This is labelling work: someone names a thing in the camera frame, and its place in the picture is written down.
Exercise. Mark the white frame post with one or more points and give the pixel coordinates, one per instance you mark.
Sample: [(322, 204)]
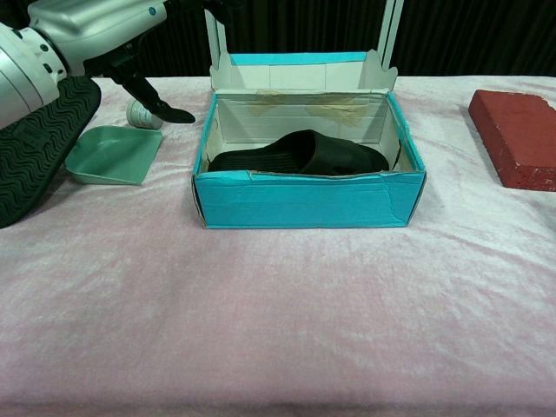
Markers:
[(388, 30), (216, 39)]

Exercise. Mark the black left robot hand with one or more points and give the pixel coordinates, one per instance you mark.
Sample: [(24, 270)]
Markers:
[(130, 82)]

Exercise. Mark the red brick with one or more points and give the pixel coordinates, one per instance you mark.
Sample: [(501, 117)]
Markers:
[(517, 134)]

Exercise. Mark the blue cardboard shoe box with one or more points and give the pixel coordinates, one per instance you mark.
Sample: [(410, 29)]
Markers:
[(304, 200)]

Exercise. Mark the pink plush tablecloth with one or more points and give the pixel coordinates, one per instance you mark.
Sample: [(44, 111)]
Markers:
[(278, 313)]

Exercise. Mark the black slipper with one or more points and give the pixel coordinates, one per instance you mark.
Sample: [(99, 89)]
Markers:
[(39, 143), (304, 154)]

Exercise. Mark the small white bottle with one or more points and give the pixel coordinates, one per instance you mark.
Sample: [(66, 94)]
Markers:
[(140, 115)]

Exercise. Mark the black curtain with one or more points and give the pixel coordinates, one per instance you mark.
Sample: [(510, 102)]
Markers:
[(304, 26)]

